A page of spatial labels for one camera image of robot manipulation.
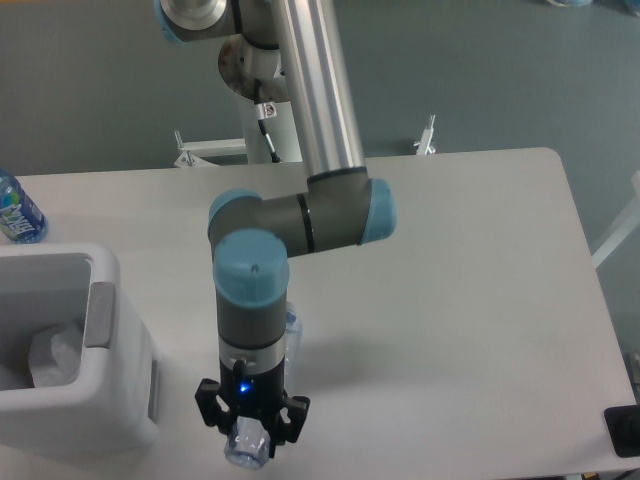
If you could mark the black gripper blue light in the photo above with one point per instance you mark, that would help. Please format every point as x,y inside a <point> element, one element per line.
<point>258,396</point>

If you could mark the clear plastic bottle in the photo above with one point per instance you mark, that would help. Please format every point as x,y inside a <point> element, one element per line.
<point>248,443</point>

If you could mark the white paper trash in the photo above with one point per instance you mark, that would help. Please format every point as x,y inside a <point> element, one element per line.
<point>54,356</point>

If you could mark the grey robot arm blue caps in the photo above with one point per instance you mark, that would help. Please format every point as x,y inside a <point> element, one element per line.
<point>252,238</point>

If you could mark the white trash can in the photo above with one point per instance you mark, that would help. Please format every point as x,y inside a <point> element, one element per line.
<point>112,404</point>

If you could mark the blue labelled drink bottle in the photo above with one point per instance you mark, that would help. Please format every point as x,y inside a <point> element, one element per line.
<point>22,221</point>

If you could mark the black device at table edge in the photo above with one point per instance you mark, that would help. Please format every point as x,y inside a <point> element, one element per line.
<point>623,427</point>

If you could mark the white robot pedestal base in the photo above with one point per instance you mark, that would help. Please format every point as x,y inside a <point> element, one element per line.
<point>260,130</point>

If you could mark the white frame at right edge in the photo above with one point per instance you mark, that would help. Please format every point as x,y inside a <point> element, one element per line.
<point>625,222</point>

